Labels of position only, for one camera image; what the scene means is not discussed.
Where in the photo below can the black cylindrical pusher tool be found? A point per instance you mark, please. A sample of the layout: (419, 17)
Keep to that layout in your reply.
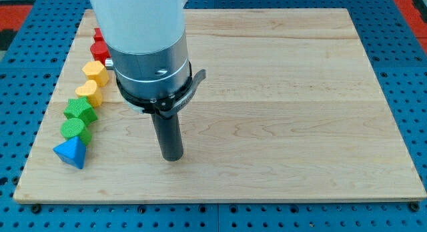
(169, 136)

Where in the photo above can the red star block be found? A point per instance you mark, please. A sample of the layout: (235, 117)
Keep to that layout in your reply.
(98, 37)

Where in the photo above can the blue triangle block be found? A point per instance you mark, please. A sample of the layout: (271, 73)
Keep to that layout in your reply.
(72, 152)

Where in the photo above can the yellow heart block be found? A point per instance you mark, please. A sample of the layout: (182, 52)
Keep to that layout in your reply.
(90, 90)

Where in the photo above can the green circle block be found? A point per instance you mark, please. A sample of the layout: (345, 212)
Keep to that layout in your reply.
(75, 127)

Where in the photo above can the red circle block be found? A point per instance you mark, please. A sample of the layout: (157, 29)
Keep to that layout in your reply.
(100, 51)

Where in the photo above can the light wooden board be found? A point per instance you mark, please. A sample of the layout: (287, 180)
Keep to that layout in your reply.
(291, 111)

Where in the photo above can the yellow hexagon block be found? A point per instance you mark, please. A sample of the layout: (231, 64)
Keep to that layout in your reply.
(95, 70)

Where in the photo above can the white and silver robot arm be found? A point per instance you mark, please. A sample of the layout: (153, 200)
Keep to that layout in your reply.
(147, 43)

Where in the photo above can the green star block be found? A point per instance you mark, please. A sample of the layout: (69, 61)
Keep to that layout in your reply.
(80, 108)

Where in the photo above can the black clamp with lever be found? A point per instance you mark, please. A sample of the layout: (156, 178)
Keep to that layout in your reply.
(168, 106)

